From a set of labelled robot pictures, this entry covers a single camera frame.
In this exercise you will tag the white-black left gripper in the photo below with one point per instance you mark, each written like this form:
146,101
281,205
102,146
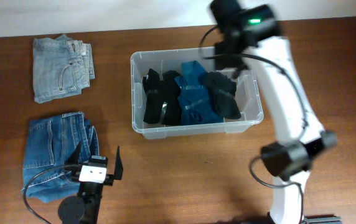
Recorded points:
118,170

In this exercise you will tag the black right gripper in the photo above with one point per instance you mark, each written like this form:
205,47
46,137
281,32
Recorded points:
222,58

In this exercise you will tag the dark green-black garment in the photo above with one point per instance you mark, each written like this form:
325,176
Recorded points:
222,91

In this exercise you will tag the black garment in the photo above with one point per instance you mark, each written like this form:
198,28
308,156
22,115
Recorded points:
162,104

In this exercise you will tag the dark blue garment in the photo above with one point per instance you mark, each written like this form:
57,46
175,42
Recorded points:
194,98

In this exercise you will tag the light blue jeans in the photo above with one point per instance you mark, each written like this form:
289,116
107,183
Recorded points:
62,67

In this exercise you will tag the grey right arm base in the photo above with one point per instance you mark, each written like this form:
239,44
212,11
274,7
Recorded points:
322,220

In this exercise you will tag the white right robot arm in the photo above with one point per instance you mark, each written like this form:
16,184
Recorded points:
253,38

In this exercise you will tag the clear plastic storage container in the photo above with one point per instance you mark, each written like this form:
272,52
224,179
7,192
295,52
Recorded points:
247,95

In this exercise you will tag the dark blue folded jeans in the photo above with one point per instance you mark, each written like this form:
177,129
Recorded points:
50,143

